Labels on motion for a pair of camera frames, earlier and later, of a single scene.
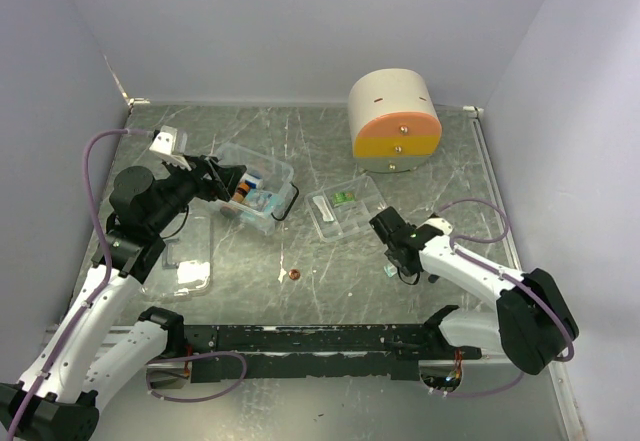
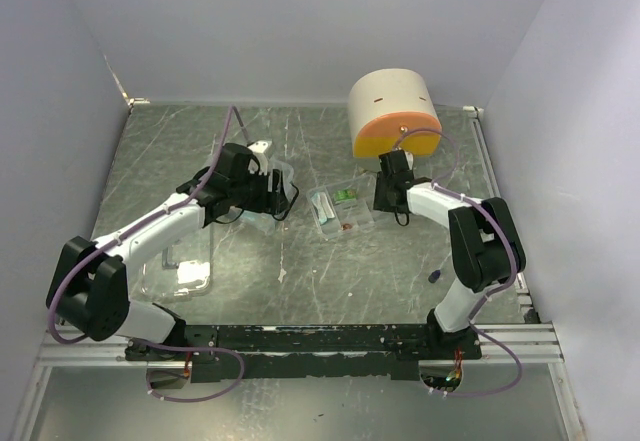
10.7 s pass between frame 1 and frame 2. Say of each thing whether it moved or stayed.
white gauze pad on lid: stayed
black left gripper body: moved
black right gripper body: moved
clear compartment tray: stayed
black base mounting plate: stayed
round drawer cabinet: stayed
